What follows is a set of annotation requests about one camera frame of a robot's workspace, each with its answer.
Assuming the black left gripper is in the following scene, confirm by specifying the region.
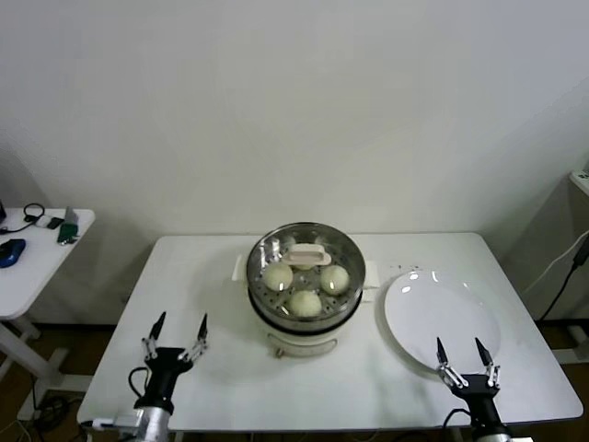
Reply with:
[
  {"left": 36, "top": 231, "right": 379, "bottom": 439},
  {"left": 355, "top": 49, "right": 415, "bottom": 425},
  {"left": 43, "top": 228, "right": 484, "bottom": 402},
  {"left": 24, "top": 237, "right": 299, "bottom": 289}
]
[{"left": 139, "top": 311, "right": 211, "bottom": 410}]

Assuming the white side table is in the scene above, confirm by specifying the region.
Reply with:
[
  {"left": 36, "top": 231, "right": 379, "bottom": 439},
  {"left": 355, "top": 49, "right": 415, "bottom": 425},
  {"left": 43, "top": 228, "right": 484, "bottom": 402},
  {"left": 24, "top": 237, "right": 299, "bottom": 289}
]
[{"left": 0, "top": 206, "right": 96, "bottom": 406}]

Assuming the black power cable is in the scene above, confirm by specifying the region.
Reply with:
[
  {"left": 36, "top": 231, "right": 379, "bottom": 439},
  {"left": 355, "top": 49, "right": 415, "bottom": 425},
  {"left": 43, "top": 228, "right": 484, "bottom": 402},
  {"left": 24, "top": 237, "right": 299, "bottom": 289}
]
[{"left": 537, "top": 238, "right": 589, "bottom": 321}]

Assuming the black looped cable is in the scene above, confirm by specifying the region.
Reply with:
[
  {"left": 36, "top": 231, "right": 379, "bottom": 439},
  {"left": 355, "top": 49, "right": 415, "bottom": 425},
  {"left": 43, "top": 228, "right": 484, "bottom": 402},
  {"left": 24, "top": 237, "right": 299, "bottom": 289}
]
[{"left": 0, "top": 202, "right": 46, "bottom": 234}]

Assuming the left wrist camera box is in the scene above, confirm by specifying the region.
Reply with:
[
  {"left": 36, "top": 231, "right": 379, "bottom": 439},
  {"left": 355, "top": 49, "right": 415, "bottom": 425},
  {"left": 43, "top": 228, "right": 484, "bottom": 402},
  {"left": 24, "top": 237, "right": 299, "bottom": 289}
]
[{"left": 80, "top": 412, "right": 144, "bottom": 432}]

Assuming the steel steamer pot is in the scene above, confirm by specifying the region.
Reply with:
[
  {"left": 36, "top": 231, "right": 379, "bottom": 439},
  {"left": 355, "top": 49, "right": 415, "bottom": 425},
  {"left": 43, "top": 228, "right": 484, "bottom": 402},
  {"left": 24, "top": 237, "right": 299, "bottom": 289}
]
[{"left": 232, "top": 253, "right": 381, "bottom": 360}]

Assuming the white power cable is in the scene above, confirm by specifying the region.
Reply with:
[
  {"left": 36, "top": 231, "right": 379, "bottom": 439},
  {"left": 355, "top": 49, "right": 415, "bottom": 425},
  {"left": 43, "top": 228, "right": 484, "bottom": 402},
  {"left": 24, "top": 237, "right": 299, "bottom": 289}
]
[{"left": 522, "top": 229, "right": 589, "bottom": 296}]

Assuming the white round plate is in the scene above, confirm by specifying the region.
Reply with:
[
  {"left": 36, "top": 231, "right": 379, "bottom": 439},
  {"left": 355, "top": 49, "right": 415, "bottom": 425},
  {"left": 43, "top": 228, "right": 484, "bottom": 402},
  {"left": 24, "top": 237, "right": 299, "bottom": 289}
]
[{"left": 383, "top": 270, "right": 502, "bottom": 377}]

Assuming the black floor cable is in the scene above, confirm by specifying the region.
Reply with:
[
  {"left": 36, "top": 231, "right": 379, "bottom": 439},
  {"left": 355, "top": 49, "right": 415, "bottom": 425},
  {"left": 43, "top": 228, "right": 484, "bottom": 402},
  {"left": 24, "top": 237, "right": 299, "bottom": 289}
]
[{"left": 17, "top": 367, "right": 87, "bottom": 423}]

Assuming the white table foot bar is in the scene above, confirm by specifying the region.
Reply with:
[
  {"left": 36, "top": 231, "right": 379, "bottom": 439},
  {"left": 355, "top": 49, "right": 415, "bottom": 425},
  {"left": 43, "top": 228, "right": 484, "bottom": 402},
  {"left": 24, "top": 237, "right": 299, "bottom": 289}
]
[{"left": 551, "top": 324, "right": 589, "bottom": 365}]

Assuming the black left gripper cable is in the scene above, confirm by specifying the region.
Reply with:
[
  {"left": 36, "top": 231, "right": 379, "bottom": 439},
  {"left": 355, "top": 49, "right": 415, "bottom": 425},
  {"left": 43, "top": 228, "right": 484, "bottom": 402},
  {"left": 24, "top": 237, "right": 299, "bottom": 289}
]
[{"left": 127, "top": 366, "right": 151, "bottom": 400}]

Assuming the blue computer mouse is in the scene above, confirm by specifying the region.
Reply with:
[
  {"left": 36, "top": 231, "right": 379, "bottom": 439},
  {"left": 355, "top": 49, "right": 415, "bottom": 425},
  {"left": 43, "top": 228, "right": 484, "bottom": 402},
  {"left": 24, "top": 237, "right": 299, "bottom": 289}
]
[{"left": 0, "top": 238, "right": 27, "bottom": 269}]

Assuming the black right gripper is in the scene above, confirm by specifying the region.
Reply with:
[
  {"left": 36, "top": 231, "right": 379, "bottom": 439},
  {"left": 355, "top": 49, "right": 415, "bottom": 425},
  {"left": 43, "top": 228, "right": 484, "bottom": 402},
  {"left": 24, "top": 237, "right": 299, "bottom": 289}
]
[{"left": 435, "top": 336, "right": 502, "bottom": 427}]

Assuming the green circuit board module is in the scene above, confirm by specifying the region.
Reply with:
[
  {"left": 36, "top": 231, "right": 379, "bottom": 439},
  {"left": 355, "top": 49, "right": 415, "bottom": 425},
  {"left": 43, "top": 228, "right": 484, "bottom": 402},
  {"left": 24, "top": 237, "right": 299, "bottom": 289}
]
[{"left": 56, "top": 204, "right": 79, "bottom": 244}]

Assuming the beige cabinet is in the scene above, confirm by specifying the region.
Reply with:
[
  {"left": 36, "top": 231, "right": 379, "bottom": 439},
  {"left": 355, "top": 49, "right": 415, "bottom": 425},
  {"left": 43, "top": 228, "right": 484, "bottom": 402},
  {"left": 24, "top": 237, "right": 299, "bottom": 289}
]
[{"left": 536, "top": 170, "right": 589, "bottom": 323}]

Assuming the glass lid with cream handle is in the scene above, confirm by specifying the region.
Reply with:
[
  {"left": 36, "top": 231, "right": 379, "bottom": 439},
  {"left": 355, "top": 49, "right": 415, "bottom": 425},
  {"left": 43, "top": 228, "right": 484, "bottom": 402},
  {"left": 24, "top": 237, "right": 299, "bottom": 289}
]
[{"left": 245, "top": 222, "right": 368, "bottom": 322}]

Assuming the steel perforated steamer basket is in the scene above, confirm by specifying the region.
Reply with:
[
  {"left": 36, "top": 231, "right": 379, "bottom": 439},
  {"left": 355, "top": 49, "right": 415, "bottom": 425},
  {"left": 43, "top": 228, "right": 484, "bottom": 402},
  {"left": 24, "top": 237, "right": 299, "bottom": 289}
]
[{"left": 244, "top": 222, "right": 368, "bottom": 333}]

